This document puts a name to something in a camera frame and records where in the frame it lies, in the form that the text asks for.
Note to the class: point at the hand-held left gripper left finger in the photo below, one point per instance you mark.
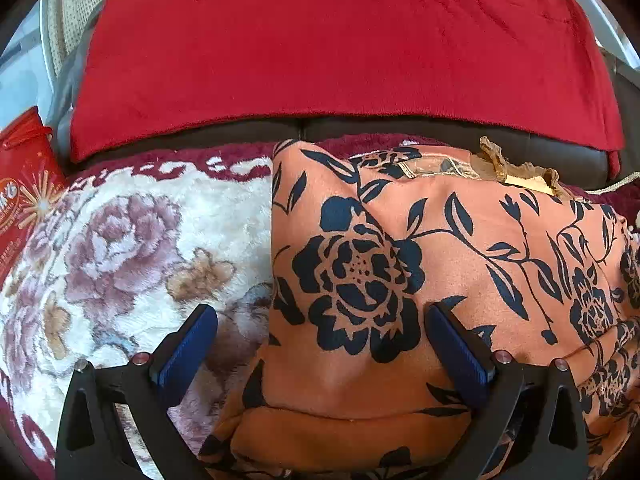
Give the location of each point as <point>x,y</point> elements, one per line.
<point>186,355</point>

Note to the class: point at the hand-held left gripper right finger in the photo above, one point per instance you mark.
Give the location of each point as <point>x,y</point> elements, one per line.
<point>457,352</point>

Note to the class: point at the orange black floral garment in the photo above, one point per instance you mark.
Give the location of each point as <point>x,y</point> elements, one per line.
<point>350,200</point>

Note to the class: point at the cream floral plush blanket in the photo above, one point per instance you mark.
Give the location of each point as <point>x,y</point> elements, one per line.
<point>125,240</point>

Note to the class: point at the tan crumpled fabric scrap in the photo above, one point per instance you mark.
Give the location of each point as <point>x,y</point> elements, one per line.
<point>495,157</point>

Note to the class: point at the red gift bag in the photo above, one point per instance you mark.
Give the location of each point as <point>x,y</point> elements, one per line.
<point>25,185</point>

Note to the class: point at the dark brown leather sofa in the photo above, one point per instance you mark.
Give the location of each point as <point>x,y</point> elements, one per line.
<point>350,127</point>

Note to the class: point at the red plush blanket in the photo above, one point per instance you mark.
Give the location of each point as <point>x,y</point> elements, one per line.
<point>325,45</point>

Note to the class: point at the beige mesh cloth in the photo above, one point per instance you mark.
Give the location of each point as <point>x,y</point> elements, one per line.
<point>75,0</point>

